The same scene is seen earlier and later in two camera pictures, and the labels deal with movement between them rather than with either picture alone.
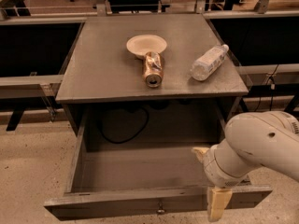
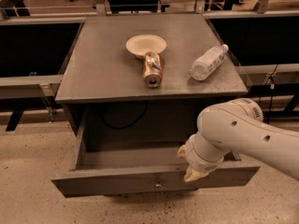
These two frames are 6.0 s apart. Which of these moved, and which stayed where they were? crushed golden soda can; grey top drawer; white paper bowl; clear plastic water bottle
Moved: grey top drawer
Stayed: white paper bowl; crushed golden soda can; clear plastic water bottle
